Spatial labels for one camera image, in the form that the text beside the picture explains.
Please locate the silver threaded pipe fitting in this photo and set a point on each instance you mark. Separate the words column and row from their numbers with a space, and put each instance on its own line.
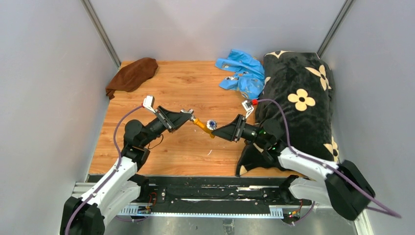
column 189, row 111

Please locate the blue plastic bag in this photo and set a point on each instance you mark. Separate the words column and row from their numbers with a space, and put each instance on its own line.
column 248, row 74

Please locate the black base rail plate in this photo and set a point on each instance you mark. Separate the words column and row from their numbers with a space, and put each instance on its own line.
column 318, row 211

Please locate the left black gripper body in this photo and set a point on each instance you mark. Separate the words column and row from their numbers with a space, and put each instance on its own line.
column 166, row 124

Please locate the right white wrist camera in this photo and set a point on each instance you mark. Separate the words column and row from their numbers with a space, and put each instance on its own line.
column 249, row 105

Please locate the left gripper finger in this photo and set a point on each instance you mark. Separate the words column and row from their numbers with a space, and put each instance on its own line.
column 178, row 123
column 174, row 115

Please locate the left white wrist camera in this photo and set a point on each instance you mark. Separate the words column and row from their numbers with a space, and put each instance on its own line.
column 148, row 103

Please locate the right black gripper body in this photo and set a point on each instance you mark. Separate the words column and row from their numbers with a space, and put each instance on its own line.
column 242, row 127

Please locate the aluminium frame rail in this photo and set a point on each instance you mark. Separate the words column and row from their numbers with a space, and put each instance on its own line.
column 214, row 201

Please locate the brown cloth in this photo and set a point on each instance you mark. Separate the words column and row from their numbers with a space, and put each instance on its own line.
column 132, row 76

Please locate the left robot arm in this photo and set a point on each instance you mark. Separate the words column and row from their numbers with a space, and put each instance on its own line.
column 90, row 213

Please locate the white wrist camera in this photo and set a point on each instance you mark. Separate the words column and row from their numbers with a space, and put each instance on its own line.
column 148, row 103
column 249, row 105

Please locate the black floral blanket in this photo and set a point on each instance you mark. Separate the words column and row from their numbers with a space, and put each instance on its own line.
column 299, row 88

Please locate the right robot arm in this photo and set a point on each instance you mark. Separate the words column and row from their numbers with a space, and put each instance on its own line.
column 342, row 186

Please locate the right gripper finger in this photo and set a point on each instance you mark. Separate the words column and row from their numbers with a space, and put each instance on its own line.
column 229, row 136
column 229, row 127

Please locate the yellow brass water faucet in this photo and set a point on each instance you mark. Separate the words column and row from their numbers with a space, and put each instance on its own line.
column 202, row 125

